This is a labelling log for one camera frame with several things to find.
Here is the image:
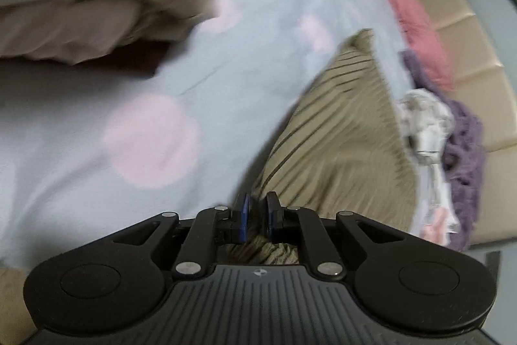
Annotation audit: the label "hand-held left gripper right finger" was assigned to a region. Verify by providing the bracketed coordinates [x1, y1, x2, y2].
[264, 191, 421, 282]

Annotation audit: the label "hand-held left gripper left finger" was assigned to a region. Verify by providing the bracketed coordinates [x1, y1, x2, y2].
[92, 192, 251, 282]

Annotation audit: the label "olive striped pants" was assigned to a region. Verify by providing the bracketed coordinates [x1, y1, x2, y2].
[220, 28, 419, 269]

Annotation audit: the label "white folded cloth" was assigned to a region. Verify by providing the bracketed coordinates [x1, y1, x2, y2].
[415, 158, 454, 226]

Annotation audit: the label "pink garment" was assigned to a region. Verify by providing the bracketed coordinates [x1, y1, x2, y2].
[419, 207, 459, 246]

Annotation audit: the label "white shirt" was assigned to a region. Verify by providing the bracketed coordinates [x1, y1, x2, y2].
[397, 87, 456, 165]

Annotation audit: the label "purple fleece robe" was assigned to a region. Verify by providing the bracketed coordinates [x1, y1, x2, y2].
[402, 50, 485, 253]

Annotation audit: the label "pink pillow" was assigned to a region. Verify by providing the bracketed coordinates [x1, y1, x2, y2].
[379, 0, 456, 92]

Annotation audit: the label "beige padded headboard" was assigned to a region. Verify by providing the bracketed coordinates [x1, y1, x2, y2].
[420, 0, 517, 249]

